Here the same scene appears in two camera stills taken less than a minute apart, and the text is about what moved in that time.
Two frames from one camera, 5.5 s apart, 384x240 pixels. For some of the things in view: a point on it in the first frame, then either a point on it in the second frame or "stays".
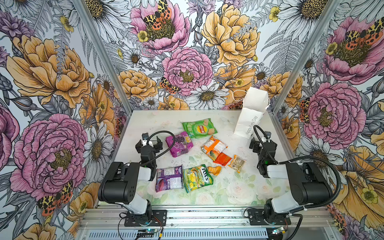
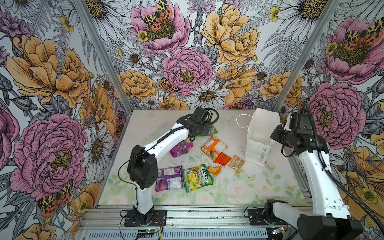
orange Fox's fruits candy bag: (213, 147) stays
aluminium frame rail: (115, 217) stays
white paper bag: (256, 102) → (261, 126)
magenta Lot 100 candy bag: (183, 144) stays
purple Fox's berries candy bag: (169, 178) stays
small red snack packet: (222, 159) stays
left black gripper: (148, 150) → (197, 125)
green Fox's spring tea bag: (195, 177) stays
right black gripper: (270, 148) → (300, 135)
